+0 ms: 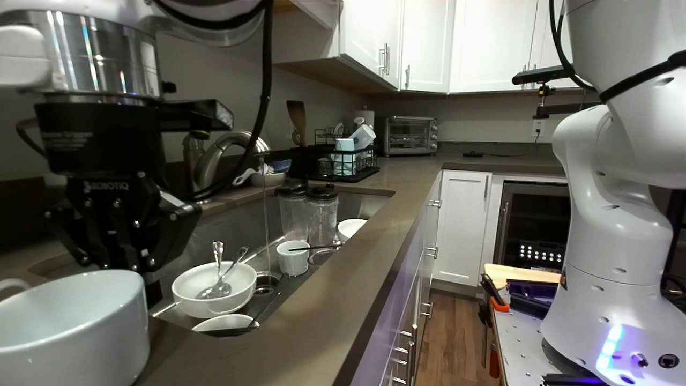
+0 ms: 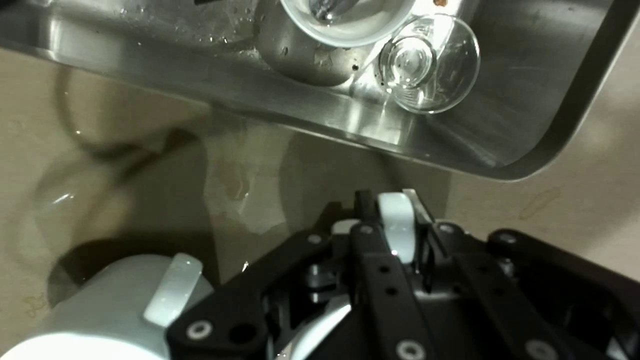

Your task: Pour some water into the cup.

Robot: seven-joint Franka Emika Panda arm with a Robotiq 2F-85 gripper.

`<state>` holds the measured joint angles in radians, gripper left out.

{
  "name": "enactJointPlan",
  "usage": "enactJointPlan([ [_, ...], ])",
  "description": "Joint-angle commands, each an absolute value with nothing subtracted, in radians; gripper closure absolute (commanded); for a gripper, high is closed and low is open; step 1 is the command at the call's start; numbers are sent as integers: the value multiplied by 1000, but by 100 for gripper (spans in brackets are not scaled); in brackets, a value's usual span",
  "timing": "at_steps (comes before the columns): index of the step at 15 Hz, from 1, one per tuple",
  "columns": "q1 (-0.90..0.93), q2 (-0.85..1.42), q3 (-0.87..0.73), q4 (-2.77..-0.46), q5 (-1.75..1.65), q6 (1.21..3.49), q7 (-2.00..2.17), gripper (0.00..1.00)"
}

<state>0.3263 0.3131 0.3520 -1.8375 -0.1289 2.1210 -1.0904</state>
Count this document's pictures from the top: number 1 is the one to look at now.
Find silver teaspoon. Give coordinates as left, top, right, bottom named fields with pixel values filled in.
left=285, top=243, right=345, bottom=256

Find wooden spatula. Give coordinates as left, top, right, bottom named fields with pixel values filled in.
left=285, top=99, right=308, bottom=147

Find small white dish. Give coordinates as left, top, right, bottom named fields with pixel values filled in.
left=189, top=310, right=261, bottom=339

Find black cable bundle on arm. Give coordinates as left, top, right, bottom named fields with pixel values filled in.
left=547, top=0, right=686, bottom=102

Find small white cup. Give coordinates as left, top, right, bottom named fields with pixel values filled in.
left=275, top=238, right=312, bottom=278

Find large white bowl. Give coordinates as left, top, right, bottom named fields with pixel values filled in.
left=169, top=259, right=260, bottom=319

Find steel toaster oven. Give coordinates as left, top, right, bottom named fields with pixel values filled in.
left=384, top=114, right=439, bottom=156

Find small sponge bowl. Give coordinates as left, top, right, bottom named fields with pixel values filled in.
left=246, top=160, right=287, bottom=189

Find curved steel faucet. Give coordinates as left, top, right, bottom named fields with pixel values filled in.
left=199, top=129, right=271, bottom=197

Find red handled tool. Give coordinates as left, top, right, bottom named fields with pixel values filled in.
left=486, top=346, right=502, bottom=382

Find black undercounter fridge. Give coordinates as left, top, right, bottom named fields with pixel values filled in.
left=493, top=181, right=574, bottom=272

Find white lower cabinet door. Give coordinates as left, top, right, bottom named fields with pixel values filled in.
left=432, top=169, right=495, bottom=287

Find white item in rack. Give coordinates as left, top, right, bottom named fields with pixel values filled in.
left=350, top=122, right=378, bottom=152

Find black stereo camera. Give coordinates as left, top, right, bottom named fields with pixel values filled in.
left=509, top=61, right=583, bottom=88

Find orange black clamp tool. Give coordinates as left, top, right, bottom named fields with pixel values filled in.
left=478, top=272, right=512, bottom=317

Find lavender lower cabinets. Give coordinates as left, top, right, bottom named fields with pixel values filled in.
left=334, top=169, right=446, bottom=386

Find clear jar black lid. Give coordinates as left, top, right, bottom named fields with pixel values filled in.
left=304, top=183, right=340, bottom=249
left=275, top=183, right=311, bottom=245

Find dark purple box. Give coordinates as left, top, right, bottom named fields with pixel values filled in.
left=506, top=278, right=564, bottom=319

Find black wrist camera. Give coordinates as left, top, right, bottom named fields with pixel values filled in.
left=158, top=97, right=235, bottom=133

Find wooden plank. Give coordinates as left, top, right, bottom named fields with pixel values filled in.
left=483, top=261, right=564, bottom=287

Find silver utensil handle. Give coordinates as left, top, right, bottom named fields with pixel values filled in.
left=149, top=298, right=179, bottom=319

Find silver spoon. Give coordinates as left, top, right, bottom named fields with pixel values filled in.
left=194, top=245, right=252, bottom=301
left=209, top=239, right=227, bottom=276

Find perforated robot table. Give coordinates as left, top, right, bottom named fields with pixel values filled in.
left=488, top=285, right=686, bottom=386

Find black dish rack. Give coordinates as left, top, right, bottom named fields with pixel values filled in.
left=287, top=141, right=381, bottom=185

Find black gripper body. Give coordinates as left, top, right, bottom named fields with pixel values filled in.
left=33, top=101, right=167, bottom=275

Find pale blue cylinder cup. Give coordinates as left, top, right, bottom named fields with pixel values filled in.
left=333, top=134, right=357, bottom=177

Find steel sink basin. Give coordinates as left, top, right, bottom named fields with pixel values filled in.
left=145, top=186, right=394, bottom=341

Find white upper cabinets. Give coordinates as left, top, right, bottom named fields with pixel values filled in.
left=264, top=0, right=580, bottom=95

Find white plate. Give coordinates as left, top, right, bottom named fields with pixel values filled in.
left=337, top=216, right=371, bottom=243

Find white dish brush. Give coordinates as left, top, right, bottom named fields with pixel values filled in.
left=229, top=167, right=260, bottom=189

